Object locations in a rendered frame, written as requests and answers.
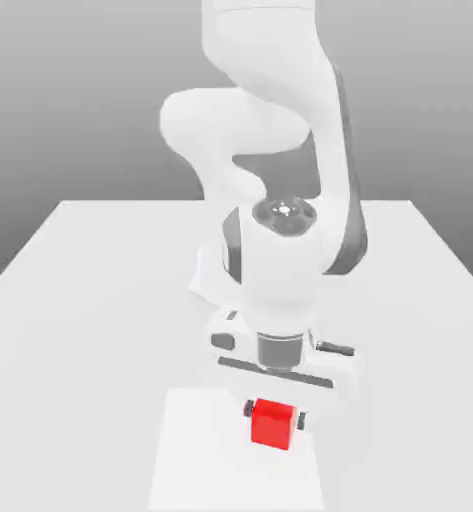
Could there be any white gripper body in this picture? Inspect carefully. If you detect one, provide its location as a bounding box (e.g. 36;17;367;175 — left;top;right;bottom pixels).
214;353;366;414

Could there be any small red cube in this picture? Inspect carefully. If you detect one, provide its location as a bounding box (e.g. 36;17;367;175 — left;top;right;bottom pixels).
250;397;296;452

